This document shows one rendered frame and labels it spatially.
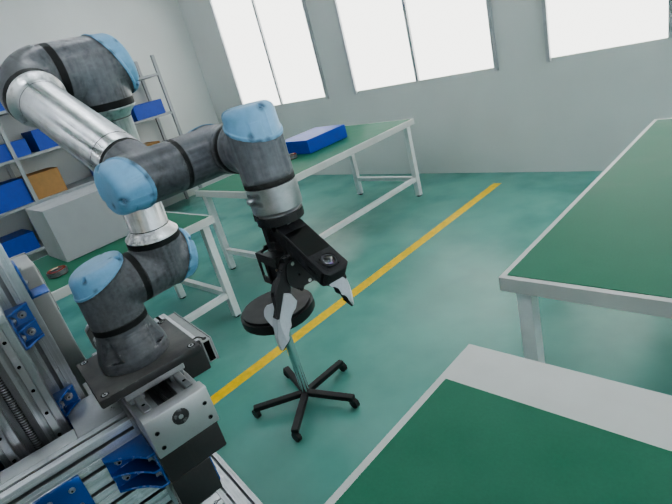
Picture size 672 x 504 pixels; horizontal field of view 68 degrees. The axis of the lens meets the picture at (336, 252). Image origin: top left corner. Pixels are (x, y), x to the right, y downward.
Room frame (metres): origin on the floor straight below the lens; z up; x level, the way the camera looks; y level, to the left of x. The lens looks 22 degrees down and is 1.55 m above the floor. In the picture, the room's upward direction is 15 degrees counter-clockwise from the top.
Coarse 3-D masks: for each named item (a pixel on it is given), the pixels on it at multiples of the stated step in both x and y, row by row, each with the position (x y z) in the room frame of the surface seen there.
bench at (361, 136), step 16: (352, 128) 5.01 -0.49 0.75; (368, 128) 4.77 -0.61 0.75; (384, 128) 4.54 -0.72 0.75; (400, 128) 4.51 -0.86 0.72; (336, 144) 4.40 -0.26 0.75; (352, 144) 4.21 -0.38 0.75; (368, 144) 4.20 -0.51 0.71; (304, 160) 4.09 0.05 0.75; (320, 160) 3.92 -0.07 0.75; (336, 160) 3.93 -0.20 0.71; (352, 160) 5.22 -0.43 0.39; (304, 176) 3.69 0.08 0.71; (368, 176) 5.14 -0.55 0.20; (384, 176) 4.97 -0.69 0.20; (400, 176) 4.81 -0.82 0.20; (416, 176) 4.63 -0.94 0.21; (208, 192) 3.92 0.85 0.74; (224, 192) 3.75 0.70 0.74; (240, 192) 3.58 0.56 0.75; (416, 192) 4.65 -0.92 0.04; (208, 208) 4.06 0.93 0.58; (368, 208) 4.14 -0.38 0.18; (336, 224) 3.91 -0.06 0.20; (224, 240) 4.06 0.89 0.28
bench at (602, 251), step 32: (640, 160) 2.06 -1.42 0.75; (608, 192) 1.81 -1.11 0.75; (640, 192) 1.73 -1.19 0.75; (576, 224) 1.61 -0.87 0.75; (608, 224) 1.55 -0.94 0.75; (640, 224) 1.48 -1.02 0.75; (544, 256) 1.45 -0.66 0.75; (576, 256) 1.39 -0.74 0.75; (608, 256) 1.34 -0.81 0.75; (640, 256) 1.29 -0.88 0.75; (512, 288) 1.36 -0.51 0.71; (544, 288) 1.29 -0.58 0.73; (576, 288) 1.22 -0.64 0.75; (608, 288) 1.17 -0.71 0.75; (640, 288) 1.13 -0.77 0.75
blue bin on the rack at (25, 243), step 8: (16, 232) 5.85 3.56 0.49; (24, 232) 5.72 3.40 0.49; (32, 232) 5.68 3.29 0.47; (0, 240) 5.64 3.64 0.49; (8, 240) 5.51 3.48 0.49; (16, 240) 5.56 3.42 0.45; (24, 240) 5.60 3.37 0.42; (32, 240) 5.65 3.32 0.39; (8, 248) 5.48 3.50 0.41; (16, 248) 5.53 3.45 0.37; (24, 248) 5.58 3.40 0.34; (32, 248) 5.63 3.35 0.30; (8, 256) 5.46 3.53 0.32
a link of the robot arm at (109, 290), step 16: (96, 256) 1.04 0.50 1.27; (112, 256) 1.00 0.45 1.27; (128, 256) 1.02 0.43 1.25; (80, 272) 0.97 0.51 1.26; (96, 272) 0.95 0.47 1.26; (112, 272) 0.96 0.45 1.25; (128, 272) 0.98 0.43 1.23; (144, 272) 1.00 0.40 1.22; (80, 288) 0.94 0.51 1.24; (96, 288) 0.93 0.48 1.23; (112, 288) 0.95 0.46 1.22; (128, 288) 0.97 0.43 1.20; (144, 288) 0.99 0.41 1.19; (80, 304) 0.94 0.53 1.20; (96, 304) 0.93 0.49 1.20; (112, 304) 0.94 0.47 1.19; (128, 304) 0.96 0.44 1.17; (96, 320) 0.93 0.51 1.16; (112, 320) 0.93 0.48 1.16; (128, 320) 0.95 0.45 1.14
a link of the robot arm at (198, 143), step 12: (192, 132) 0.75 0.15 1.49; (204, 132) 0.75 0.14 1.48; (216, 132) 0.73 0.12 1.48; (180, 144) 0.71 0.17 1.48; (192, 144) 0.72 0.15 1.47; (204, 144) 0.73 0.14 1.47; (216, 144) 0.72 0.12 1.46; (192, 156) 0.71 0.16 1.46; (204, 156) 0.72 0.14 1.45; (216, 156) 0.72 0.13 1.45; (204, 168) 0.71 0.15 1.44; (216, 168) 0.73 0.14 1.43; (204, 180) 0.73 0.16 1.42
